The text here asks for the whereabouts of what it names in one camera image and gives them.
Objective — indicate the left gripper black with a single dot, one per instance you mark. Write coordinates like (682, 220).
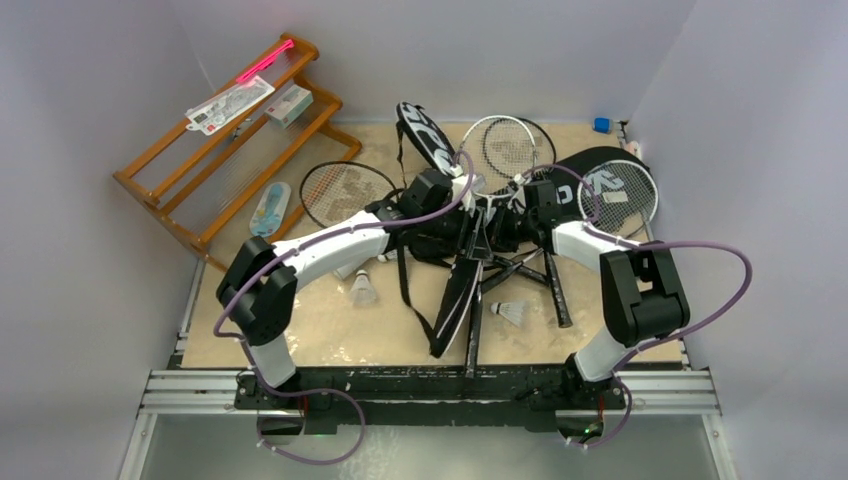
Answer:
(449, 247)

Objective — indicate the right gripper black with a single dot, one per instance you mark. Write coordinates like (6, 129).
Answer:
(502, 225)

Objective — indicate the black SPORT racket bag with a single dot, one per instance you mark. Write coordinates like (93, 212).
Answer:
(422, 132)

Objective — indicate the white badminton racket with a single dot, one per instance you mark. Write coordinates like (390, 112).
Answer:
(578, 241)
(501, 147)

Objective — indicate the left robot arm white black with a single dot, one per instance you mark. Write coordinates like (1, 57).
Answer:
(258, 290)

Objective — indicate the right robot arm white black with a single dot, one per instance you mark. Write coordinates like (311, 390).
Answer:
(642, 295)

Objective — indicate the light blue blister pack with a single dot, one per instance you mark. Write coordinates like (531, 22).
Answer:
(269, 213)

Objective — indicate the black racket at back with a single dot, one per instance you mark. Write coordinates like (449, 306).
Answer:
(546, 152)

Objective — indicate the black CROSSWAY racket bag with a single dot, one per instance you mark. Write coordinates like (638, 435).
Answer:
(609, 187)

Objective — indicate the right white shuttlecock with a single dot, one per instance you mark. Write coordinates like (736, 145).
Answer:
(513, 312)

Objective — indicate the white shuttlecock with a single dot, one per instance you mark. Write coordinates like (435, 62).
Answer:
(362, 291)
(513, 312)

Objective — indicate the black racket near rack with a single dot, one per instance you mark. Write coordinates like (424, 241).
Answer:
(332, 192)

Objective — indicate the white shuttlecock tube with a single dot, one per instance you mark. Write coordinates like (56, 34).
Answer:
(345, 271)

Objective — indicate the blue white small object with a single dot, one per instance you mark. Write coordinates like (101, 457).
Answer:
(608, 126)

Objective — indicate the left white shuttlecock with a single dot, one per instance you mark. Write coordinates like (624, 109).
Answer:
(362, 291)

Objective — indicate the small teal white box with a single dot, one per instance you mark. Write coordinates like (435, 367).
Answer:
(289, 105)

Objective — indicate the wooden rack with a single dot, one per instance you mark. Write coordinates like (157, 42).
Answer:
(204, 189)

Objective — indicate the flat packaged item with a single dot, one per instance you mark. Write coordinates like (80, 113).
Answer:
(212, 115)

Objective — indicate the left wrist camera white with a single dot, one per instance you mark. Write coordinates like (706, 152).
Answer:
(462, 188)

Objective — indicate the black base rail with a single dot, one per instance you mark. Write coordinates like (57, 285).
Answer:
(536, 397)

